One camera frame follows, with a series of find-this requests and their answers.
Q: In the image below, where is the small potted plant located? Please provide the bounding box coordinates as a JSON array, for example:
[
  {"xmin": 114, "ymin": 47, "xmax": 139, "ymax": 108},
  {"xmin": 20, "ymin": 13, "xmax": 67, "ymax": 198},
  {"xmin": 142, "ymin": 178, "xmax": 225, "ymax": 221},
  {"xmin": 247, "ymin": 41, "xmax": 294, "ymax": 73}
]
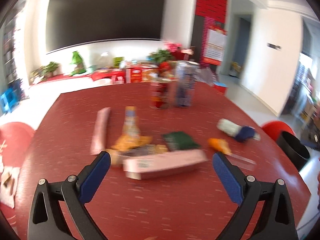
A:
[{"xmin": 30, "ymin": 61, "xmax": 60, "ymax": 82}]

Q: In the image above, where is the yellow item in doorway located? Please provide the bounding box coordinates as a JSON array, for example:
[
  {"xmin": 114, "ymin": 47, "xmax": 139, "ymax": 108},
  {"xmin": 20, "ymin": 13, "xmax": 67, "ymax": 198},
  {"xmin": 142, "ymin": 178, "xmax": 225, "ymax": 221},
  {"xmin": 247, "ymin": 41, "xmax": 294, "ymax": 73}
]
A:
[{"xmin": 231, "ymin": 61, "xmax": 243, "ymax": 77}]

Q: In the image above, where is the green snack bag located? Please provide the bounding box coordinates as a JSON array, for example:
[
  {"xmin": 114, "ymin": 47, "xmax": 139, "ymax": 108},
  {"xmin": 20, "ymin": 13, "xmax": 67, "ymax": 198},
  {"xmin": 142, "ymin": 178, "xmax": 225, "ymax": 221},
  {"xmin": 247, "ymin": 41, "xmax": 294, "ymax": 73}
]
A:
[{"xmin": 69, "ymin": 51, "xmax": 87, "ymax": 77}]

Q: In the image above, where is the white and blue wrapper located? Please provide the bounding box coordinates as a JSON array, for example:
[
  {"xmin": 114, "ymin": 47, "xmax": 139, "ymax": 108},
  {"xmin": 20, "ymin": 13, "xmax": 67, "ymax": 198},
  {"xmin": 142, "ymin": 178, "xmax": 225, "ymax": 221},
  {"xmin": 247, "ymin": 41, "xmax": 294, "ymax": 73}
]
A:
[{"xmin": 217, "ymin": 119, "xmax": 260, "ymax": 143}]

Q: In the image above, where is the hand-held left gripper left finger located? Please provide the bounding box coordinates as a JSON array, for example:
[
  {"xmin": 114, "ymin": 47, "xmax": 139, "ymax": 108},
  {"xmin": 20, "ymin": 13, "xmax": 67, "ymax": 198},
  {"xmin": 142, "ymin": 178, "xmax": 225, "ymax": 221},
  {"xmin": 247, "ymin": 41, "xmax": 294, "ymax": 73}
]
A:
[{"xmin": 27, "ymin": 151, "xmax": 112, "ymax": 240}]

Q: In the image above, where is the tall blue white can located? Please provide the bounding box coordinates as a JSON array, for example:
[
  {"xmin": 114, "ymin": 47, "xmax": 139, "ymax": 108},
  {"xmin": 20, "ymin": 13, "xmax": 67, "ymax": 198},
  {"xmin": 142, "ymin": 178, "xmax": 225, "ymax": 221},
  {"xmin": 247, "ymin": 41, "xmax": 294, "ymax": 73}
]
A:
[{"xmin": 174, "ymin": 61, "xmax": 199, "ymax": 108}]

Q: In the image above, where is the red paper-cut wall decoration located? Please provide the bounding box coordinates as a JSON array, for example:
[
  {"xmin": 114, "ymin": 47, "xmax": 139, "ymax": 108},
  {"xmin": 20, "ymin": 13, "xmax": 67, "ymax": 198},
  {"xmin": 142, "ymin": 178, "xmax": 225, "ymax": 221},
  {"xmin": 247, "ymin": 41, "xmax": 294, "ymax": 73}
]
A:
[{"xmin": 197, "ymin": 0, "xmax": 228, "ymax": 24}]

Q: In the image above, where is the red round stool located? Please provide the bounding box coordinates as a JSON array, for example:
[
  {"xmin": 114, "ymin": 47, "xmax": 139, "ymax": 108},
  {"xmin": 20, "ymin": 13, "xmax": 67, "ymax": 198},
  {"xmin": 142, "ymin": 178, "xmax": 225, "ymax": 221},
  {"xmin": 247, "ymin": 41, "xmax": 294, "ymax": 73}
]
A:
[
  {"xmin": 0, "ymin": 122, "xmax": 35, "ymax": 170},
  {"xmin": 261, "ymin": 121, "xmax": 295, "ymax": 143}
]

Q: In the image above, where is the long pink wrapper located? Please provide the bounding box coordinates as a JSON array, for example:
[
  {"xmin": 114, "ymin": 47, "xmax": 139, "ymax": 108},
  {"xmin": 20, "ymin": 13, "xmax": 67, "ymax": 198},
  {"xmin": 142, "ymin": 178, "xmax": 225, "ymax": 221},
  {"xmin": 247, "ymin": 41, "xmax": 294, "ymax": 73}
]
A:
[{"xmin": 90, "ymin": 107, "xmax": 111, "ymax": 155}]

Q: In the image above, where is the blue plastic stool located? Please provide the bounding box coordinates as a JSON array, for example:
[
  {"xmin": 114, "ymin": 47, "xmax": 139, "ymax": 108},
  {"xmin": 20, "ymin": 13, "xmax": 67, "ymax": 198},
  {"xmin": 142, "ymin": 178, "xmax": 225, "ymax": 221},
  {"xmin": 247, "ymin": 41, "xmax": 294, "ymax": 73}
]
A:
[{"xmin": 0, "ymin": 90, "xmax": 24, "ymax": 114}]

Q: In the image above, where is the short red can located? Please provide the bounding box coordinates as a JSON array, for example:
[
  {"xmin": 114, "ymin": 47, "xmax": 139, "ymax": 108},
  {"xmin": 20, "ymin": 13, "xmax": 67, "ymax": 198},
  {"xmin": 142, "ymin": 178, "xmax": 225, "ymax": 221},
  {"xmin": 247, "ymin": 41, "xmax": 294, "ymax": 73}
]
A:
[{"xmin": 150, "ymin": 76, "xmax": 170, "ymax": 109}]

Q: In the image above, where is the large black television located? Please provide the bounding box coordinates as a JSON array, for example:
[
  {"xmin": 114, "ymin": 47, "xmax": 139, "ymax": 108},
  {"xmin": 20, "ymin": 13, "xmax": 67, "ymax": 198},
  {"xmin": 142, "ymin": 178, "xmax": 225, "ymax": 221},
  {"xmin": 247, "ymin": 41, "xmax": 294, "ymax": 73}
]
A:
[{"xmin": 45, "ymin": 0, "xmax": 167, "ymax": 54}]

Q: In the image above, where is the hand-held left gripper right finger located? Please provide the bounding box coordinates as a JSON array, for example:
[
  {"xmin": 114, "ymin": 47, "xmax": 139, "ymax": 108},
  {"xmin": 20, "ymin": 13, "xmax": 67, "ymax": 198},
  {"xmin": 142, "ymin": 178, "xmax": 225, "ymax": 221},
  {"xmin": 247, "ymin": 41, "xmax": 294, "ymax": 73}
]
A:
[{"xmin": 212, "ymin": 152, "xmax": 299, "ymax": 240}]

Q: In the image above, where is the red box blue lid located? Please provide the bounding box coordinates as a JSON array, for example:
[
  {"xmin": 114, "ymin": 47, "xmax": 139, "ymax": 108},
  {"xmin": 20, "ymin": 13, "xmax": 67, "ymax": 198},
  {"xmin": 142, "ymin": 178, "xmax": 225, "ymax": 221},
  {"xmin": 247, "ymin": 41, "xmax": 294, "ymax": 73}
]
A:
[{"xmin": 213, "ymin": 81, "xmax": 228, "ymax": 95}]

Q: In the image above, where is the white cloth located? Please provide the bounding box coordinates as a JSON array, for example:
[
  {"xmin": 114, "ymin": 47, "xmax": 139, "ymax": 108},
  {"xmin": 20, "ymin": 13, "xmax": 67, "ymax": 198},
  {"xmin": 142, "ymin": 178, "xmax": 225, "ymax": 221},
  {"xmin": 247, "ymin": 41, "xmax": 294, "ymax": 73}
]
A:
[{"xmin": 0, "ymin": 166, "xmax": 20, "ymax": 209}]

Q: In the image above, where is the dark green foil packet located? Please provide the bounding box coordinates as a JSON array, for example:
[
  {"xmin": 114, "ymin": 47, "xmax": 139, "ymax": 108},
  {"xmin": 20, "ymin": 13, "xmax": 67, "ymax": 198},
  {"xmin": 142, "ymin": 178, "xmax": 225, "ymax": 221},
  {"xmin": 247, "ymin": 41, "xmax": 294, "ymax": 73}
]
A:
[{"xmin": 162, "ymin": 131, "xmax": 202, "ymax": 153}]

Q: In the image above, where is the red wall calendar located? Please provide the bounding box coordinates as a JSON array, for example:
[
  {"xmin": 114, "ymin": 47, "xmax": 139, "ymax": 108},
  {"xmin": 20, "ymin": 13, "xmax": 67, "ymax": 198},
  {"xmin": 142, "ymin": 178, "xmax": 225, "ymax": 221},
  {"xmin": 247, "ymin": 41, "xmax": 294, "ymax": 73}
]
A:
[{"xmin": 204, "ymin": 26, "xmax": 228, "ymax": 64}]

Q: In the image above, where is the yellow snack packet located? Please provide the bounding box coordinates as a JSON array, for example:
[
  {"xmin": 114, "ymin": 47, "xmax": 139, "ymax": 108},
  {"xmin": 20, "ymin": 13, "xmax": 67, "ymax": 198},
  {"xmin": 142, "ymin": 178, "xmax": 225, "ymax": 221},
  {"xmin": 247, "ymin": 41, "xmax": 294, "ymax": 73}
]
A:
[{"xmin": 106, "ymin": 106, "xmax": 153, "ymax": 167}]

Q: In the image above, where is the pink flower bouquet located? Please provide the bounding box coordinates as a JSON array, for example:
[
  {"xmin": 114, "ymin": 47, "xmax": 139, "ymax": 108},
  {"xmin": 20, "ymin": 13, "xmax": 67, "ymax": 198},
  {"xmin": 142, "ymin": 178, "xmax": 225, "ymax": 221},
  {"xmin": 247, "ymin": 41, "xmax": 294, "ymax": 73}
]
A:
[{"xmin": 164, "ymin": 41, "xmax": 182, "ymax": 53}]

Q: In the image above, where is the pink cardboard box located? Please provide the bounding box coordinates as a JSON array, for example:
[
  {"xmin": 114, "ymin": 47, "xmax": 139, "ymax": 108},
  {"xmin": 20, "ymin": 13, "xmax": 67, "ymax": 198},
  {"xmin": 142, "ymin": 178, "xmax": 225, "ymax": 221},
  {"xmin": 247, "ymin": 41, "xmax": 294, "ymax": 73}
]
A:
[{"xmin": 122, "ymin": 149, "xmax": 208, "ymax": 180}]

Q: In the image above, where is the green leafy plant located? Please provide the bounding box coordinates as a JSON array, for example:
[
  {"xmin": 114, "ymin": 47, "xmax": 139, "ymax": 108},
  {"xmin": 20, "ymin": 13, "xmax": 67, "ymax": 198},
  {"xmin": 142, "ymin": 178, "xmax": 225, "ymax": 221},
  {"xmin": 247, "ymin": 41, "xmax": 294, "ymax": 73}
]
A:
[{"xmin": 149, "ymin": 50, "xmax": 175, "ymax": 64}]

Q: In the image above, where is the black round bin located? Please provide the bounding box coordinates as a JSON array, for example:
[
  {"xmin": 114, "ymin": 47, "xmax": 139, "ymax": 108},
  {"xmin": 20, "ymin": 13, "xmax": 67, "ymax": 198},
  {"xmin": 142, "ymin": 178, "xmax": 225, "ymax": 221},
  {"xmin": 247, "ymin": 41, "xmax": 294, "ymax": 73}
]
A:
[{"xmin": 276, "ymin": 131, "xmax": 310, "ymax": 172}]

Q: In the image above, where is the red white carton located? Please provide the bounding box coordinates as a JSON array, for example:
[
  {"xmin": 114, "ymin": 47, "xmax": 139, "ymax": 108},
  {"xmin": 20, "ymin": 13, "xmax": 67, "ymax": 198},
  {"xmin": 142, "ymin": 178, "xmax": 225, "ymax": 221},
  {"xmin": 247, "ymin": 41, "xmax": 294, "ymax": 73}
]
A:
[{"xmin": 126, "ymin": 67, "xmax": 143, "ymax": 83}]

